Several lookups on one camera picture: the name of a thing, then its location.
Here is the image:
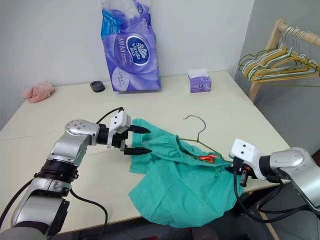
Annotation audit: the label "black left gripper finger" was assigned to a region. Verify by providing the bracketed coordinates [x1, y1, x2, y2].
[123, 146, 153, 157]
[128, 123, 152, 135]

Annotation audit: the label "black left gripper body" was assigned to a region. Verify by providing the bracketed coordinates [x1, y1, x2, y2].
[112, 129, 132, 151]

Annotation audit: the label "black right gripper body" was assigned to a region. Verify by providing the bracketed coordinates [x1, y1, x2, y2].
[231, 160, 252, 188]

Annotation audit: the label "orange clothes clip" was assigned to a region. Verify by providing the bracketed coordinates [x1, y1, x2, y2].
[198, 154, 217, 164]

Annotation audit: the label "olive green wire hanger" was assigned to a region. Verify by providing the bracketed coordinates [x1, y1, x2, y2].
[179, 114, 235, 166]

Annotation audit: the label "green shorts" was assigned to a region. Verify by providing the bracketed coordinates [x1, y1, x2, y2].
[128, 117, 245, 229]

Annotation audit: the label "black tape roll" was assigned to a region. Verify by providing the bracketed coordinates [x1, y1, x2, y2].
[89, 80, 106, 94]

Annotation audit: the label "purple tissue pack bag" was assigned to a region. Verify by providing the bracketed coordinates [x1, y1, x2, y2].
[99, 0, 162, 93]

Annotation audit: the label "small purple tissue box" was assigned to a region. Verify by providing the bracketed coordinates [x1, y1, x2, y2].
[187, 68, 214, 94]

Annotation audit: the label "pink cloth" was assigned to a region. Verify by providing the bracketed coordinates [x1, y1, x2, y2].
[22, 81, 56, 104]

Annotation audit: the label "bunch of hangers on rack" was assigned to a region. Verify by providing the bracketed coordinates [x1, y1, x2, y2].
[241, 26, 320, 81]

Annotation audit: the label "bundle of hangers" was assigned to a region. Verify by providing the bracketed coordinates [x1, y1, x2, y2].
[237, 46, 320, 88]

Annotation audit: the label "wooden clothes rack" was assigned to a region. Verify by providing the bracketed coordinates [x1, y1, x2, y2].
[247, 19, 320, 102]

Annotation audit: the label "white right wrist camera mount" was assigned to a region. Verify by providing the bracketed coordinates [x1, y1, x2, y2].
[229, 137, 266, 181]

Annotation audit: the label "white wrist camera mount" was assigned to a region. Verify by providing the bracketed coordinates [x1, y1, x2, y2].
[229, 137, 266, 181]
[105, 111, 132, 150]

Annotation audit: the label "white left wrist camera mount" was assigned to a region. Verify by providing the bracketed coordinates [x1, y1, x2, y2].
[105, 111, 132, 150]

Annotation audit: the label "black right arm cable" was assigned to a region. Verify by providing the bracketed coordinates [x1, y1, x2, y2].
[233, 172, 320, 224]

